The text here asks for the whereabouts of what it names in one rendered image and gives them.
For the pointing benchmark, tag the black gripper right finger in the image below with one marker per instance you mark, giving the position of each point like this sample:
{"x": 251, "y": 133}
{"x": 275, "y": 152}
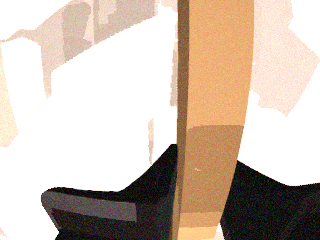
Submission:
{"x": 261, "y": 208}

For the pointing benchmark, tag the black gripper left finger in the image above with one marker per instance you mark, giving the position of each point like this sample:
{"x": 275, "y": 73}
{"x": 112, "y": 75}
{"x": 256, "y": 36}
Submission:
{"x": 142, "y": 211}

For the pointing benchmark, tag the long brown wooden rail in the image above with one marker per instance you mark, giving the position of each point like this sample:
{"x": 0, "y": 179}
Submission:
{"x": 214, "y": 62}

